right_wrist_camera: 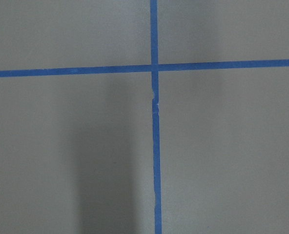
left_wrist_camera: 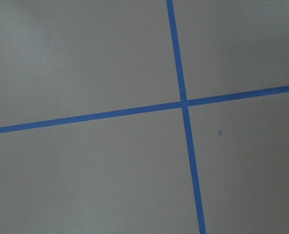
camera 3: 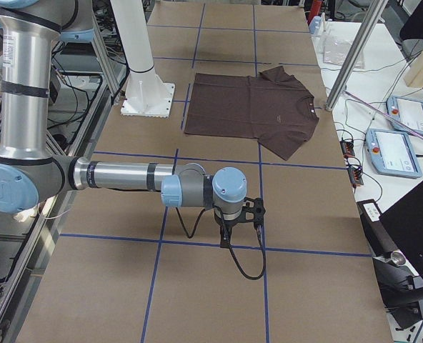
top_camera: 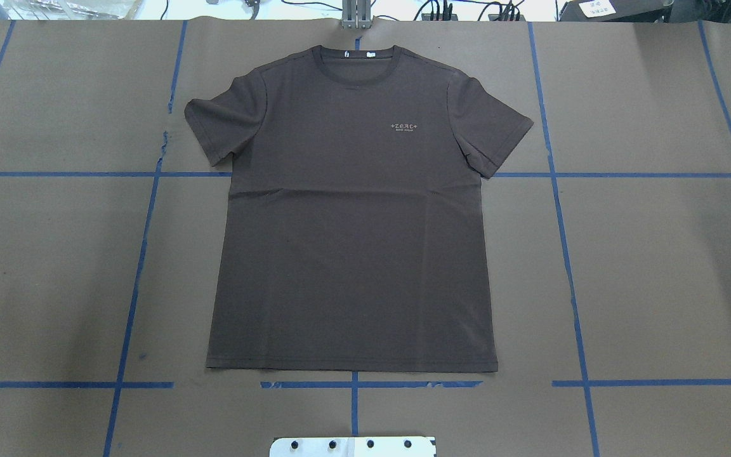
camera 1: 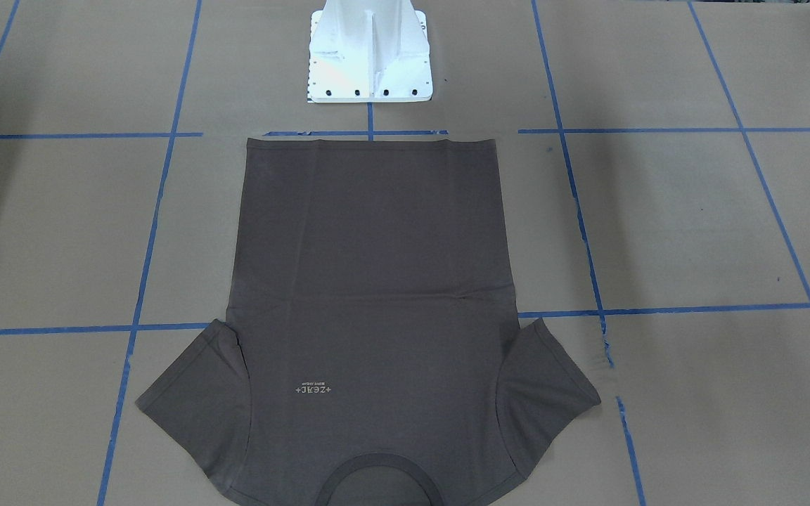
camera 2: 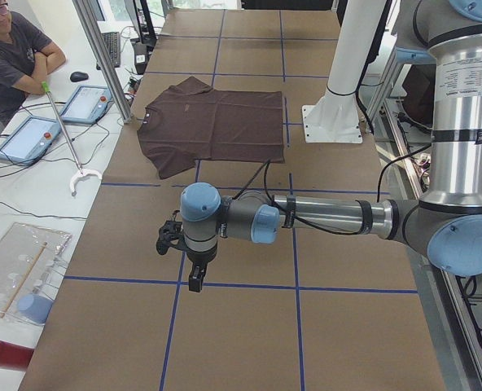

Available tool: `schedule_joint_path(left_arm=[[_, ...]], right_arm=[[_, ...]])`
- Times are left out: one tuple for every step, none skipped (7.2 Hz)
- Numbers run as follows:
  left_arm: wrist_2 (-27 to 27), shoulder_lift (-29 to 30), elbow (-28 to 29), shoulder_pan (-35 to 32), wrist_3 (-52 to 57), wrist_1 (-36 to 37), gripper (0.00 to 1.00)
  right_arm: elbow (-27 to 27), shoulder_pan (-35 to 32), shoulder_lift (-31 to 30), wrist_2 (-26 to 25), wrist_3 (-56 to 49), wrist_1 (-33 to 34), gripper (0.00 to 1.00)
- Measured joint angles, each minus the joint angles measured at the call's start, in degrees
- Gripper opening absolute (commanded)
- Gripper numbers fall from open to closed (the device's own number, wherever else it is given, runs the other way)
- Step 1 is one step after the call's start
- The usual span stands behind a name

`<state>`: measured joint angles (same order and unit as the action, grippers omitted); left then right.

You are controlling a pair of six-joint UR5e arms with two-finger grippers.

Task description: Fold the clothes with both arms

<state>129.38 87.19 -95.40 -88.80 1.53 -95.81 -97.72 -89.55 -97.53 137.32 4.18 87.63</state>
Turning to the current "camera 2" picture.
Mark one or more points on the white camera stand column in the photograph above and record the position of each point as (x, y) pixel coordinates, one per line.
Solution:
(334, 118)

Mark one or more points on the reacher grabber tool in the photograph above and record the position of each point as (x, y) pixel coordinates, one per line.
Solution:
(81, 171)

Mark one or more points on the near teach pendant blue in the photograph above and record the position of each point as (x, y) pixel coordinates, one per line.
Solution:
(30, 141)

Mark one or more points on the black keyboard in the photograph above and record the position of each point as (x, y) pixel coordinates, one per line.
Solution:
(112, 42)

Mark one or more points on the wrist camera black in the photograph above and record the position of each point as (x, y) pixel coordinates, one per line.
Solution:
(170, 235)

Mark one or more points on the far teach pendant blue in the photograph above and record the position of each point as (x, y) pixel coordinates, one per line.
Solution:
(86, 105)

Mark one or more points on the aluminium side frame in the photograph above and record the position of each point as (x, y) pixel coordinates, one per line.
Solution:
(443, 224)

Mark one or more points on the brown t-shirt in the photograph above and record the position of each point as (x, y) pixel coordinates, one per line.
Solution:
(192, 121)

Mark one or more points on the seated person grey shirt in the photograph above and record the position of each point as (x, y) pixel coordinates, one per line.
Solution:
(27, 58)

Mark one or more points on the blue plastic cup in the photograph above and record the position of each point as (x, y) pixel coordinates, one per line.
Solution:
(35, 307)

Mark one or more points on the black computer mouse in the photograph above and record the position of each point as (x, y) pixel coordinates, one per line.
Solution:
(78, 76)

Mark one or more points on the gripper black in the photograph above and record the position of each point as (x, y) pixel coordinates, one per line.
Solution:
(199, 257)

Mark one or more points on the clear plastic bag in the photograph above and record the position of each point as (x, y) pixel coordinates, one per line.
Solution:
(18, 247)

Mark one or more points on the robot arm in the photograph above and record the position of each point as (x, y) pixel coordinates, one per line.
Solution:
(451, 33)

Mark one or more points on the red cylinder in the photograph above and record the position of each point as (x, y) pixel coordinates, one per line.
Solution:
(14, 357)

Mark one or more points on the teach pendant blue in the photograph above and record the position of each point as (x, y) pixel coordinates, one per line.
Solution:
(30, 141)
(86, 105)

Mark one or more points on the aluminium frame post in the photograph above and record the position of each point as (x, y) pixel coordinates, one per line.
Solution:
(91, 28)

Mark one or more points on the wooden stick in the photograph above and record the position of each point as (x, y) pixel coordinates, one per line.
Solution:
(26, 274)

